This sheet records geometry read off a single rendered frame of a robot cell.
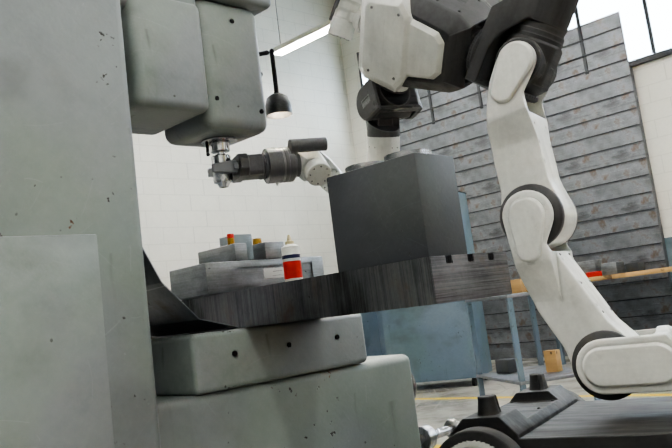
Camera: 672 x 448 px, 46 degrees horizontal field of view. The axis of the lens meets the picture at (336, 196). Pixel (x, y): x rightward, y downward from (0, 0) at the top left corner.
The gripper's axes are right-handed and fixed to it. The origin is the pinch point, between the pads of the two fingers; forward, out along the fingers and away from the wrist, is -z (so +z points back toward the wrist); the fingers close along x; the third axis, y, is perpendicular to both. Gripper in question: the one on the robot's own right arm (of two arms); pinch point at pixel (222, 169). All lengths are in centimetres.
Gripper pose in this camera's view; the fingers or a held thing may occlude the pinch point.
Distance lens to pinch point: 195.3
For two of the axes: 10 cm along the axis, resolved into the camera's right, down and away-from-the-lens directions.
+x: 3.3, -1.8, -9.3
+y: 1.4, 9.8, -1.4
